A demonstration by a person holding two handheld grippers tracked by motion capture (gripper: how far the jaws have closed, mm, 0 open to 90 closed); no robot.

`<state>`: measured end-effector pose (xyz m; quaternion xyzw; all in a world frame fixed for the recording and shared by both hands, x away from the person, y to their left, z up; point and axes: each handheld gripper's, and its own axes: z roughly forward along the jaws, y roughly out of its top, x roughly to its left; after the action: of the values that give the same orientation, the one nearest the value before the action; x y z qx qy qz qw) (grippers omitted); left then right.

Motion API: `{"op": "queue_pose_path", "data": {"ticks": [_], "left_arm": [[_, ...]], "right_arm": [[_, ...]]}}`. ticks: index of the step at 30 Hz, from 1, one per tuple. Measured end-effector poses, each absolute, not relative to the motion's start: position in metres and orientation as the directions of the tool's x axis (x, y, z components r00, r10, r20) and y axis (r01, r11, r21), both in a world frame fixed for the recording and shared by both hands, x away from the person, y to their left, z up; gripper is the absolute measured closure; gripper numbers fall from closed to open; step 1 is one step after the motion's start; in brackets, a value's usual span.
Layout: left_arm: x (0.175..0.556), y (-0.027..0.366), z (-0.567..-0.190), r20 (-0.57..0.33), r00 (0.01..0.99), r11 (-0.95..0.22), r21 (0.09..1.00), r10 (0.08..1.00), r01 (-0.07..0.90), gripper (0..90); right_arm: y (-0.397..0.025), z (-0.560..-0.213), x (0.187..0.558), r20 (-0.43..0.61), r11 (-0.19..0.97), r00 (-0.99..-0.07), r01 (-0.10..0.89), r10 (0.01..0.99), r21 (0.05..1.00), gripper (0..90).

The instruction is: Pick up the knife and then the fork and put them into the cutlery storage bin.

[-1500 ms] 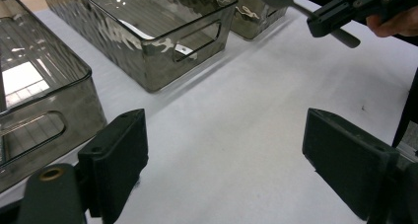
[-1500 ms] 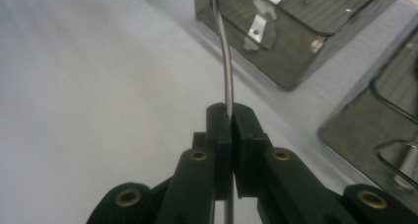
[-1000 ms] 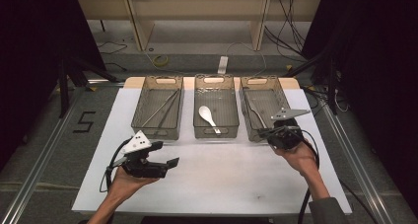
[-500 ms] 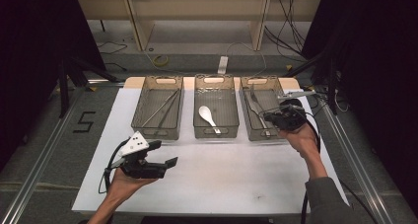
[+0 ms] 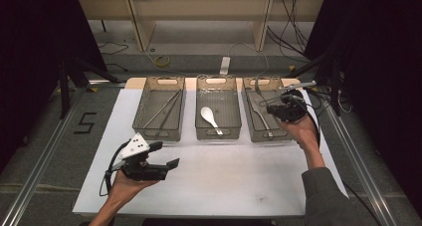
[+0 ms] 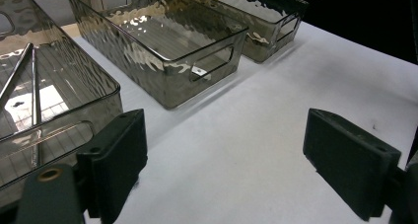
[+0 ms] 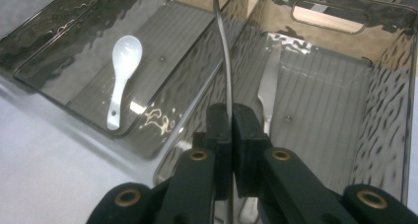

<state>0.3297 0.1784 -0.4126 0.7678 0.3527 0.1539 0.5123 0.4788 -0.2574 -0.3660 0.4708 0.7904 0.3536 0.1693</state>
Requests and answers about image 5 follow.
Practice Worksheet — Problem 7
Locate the smoked clear plastic bin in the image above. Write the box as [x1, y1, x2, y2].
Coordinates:
[132, 76, 186, 142]
[194, 74, 243, 140]
[242, 76, 301, 143]

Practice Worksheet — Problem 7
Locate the thin black floor cable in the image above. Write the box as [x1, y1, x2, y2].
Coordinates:
[99, 41, 129, 57]

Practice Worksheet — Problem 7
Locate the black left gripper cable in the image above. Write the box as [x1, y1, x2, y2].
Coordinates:
[99, 139, 131, 198]

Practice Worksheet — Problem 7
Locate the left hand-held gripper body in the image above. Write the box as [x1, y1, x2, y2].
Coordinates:
[108, 131, 169, 182]

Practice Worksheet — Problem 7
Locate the light wooden shelf unit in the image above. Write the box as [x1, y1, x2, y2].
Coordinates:
[77, 0, 326, 53]

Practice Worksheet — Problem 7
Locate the person's left hand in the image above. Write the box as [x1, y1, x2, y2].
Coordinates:
[106, 169, 161, 208]

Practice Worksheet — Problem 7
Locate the black metal stand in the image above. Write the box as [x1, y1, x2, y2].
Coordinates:
[58, 53, 121, 119]
[286, 48, 343, 116]

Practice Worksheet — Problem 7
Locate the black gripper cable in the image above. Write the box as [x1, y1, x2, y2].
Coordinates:
[99, 139, 131, 198]
[258, 92, 322, 148]

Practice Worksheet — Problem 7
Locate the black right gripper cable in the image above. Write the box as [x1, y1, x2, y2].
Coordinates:
[258, 92, 322, 148]

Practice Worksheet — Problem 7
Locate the bundle of black cables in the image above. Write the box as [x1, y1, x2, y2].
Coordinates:
[266, 0, 319, 65]

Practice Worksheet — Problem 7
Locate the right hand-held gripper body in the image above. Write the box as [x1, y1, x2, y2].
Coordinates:
[274, 81, 317, 123]

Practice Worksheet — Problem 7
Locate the white table board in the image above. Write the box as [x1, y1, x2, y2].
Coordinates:
[72, 88, 348, 218]

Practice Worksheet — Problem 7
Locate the person's right hand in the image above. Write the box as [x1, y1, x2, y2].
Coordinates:
[280, 114, 320, 151]

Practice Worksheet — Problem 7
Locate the aluminium floor rail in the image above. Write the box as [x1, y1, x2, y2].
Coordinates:
[322, 101, 399, 226]
[0, 88, 84, 226]

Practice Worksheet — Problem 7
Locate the yellow tape roll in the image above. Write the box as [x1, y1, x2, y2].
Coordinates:
[154, 55, 172, 68]

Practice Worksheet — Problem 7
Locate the metal chopstick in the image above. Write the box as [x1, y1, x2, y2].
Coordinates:
[142, 90, 182, 129]
[156, 92, 183, 134]

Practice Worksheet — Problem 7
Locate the white power strip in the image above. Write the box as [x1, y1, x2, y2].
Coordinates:
[219, 56, 232, 76]

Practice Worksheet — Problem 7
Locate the white floor cable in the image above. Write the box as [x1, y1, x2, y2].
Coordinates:
[228, 41, 271, 78]

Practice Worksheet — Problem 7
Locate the black curtain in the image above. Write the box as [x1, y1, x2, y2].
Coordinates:
[0, 0, 108, 167]
[304, 0, 422, 209]

